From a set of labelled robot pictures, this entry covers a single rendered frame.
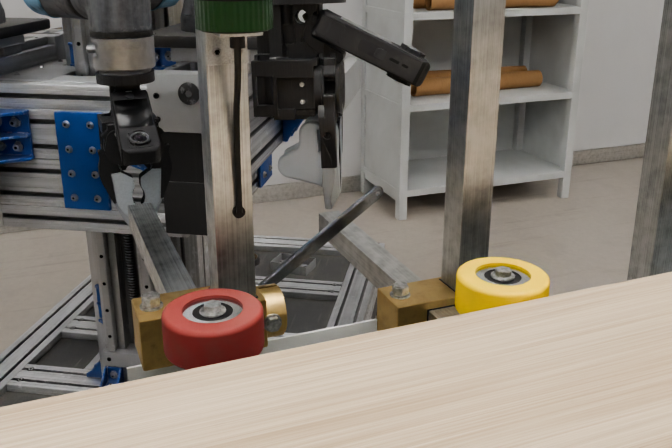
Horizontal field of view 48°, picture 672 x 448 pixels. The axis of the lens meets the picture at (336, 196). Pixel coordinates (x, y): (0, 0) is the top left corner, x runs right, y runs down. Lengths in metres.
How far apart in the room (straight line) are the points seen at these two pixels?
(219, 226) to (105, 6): 0.37
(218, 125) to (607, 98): 3.86
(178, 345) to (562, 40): 3.32
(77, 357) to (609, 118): 3.25
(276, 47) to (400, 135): 2.56
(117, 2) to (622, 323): 0.65
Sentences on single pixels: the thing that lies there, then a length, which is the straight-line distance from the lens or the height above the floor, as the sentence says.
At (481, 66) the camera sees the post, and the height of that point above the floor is 1.07.
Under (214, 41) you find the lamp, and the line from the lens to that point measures 0.64.
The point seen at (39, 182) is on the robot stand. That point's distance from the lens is 1.47.
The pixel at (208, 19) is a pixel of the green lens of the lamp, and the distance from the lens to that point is 0.59.
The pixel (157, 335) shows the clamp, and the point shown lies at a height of 0.85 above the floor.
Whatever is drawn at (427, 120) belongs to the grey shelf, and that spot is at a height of 0.33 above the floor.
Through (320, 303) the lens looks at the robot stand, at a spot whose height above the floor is 0.21.
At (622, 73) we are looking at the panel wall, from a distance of 4.45.
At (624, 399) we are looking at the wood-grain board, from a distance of 0.55.
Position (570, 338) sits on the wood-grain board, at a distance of 0.61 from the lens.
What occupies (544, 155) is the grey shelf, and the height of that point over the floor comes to 0.16.
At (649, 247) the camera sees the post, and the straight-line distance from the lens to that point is 0.96.
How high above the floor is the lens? 1.18
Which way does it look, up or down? 19 degrees down
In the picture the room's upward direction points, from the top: straight up
